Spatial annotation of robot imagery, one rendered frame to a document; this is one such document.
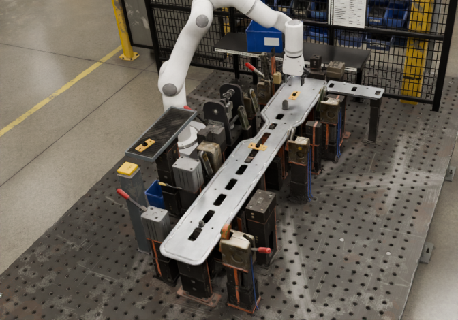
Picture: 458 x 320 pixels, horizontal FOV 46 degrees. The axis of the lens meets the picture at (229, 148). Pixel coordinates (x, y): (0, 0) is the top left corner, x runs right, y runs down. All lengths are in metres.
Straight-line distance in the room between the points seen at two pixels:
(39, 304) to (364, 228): 1.41
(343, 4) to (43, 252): 1.99
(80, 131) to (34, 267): 2.26
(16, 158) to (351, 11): 2.83
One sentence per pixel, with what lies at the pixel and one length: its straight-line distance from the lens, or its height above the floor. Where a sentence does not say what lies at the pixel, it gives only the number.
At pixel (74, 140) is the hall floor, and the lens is 4.55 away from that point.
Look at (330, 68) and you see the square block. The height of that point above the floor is 1.05.
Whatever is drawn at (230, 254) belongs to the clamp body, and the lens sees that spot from 1.94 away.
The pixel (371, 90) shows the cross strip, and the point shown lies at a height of 1.00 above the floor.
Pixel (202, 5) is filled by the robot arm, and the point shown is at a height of 1.54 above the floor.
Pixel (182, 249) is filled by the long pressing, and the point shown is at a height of 1.00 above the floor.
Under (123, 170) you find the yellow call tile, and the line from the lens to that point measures 2.14.
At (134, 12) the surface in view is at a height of 0.51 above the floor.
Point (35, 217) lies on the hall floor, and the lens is 3.92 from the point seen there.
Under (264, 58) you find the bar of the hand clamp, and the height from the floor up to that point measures 1.19.
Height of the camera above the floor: 2.44
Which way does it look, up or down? 36 degrees down
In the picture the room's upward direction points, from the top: 6 degrees counter-clockwise
